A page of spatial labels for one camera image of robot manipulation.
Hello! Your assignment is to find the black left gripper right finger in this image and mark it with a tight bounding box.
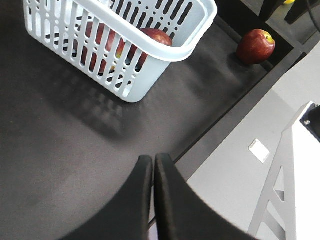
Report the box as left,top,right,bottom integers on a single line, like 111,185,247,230
154,153,253,240

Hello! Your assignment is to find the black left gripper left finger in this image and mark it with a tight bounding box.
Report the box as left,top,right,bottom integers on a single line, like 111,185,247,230
63,155,153,240

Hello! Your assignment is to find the light blue plastic basket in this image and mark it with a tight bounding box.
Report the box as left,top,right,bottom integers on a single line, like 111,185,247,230
23,0,218,103

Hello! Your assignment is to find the red apple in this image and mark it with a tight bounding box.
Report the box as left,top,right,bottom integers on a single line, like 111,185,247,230
235,28,276,65
122,26,172,75
71,21,125,77

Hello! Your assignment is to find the black wooden display table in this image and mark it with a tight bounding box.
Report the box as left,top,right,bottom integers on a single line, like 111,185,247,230
0,0,305,240

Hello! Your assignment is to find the metal floor socket plate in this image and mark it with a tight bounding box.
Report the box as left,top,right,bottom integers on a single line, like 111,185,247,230
248,138,270,164

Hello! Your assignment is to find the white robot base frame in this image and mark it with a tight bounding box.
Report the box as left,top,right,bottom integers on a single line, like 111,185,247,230
247,101,320,240

